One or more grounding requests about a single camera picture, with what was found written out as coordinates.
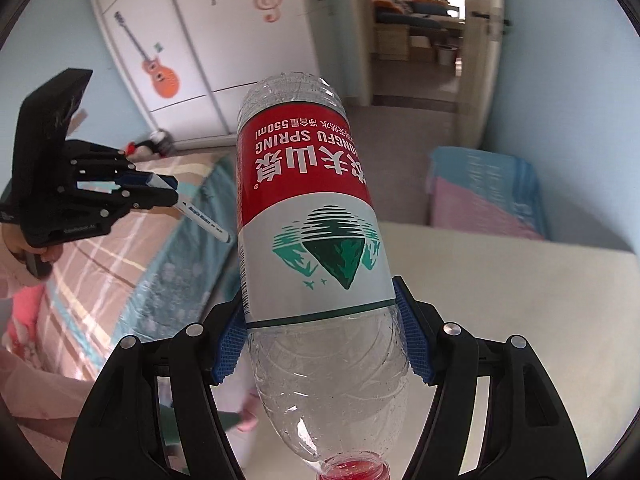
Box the plaid bed blanket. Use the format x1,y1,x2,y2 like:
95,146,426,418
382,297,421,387
0,152,242,381

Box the sofa with cushions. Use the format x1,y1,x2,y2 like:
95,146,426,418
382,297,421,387
375,0,463,31

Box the person's left forearm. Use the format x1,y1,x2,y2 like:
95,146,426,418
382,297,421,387
0,256,36,302

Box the plush toy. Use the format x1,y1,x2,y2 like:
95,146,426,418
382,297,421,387
124,129,176,157

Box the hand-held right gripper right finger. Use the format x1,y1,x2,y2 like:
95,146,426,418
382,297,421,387
392,275,582,480

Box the wooden low cabinet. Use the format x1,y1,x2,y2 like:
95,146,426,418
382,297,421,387
375,25,437,63

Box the folded pink and blue blankets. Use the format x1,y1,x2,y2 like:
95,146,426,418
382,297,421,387
427,146,548,242

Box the person's left hand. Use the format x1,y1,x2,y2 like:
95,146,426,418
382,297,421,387
0,222,60,264

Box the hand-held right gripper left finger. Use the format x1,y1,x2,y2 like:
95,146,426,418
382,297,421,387
61,295,249,480

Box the white door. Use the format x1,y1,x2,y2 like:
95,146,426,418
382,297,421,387
457,0,512,153

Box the white marker with blue cap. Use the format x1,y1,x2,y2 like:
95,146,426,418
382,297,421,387
150,174,234,245

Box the white wardrobe with music print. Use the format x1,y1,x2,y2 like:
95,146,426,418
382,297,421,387
87,0,321,143

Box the red label plastic bottle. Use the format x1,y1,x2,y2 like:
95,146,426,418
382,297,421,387
235,72,413,480

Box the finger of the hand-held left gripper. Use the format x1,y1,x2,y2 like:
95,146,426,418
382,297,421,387
66,141,157,188
72,180,179,222

